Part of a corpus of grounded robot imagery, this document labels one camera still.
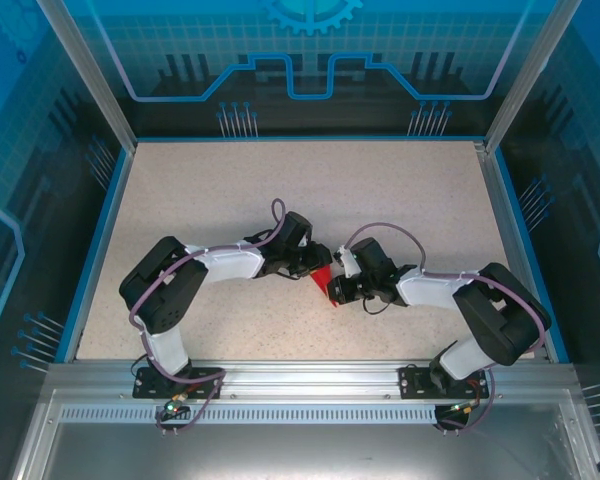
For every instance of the silver sheet metal shelf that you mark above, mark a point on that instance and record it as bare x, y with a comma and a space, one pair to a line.
300, 450

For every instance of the blue table edge strip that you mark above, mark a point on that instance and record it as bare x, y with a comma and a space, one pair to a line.
521, 225
102, 250

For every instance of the aluminium frame post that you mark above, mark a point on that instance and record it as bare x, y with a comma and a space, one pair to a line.
532, 75
87, 75

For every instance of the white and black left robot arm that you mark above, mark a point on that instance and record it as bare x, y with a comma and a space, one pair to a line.
230, 265

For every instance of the red paper sheet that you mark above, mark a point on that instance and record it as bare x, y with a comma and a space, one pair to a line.
322, 277

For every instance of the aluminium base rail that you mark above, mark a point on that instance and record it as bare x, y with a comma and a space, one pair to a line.
310, 380

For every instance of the aluminium side rail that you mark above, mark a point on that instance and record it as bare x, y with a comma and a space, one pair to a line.
500, 200

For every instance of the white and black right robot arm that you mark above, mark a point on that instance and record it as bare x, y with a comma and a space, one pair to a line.
430, 292

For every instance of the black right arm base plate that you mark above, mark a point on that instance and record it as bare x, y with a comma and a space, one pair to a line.
410, 382

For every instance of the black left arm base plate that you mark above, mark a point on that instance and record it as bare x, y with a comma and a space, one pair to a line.
197, 377

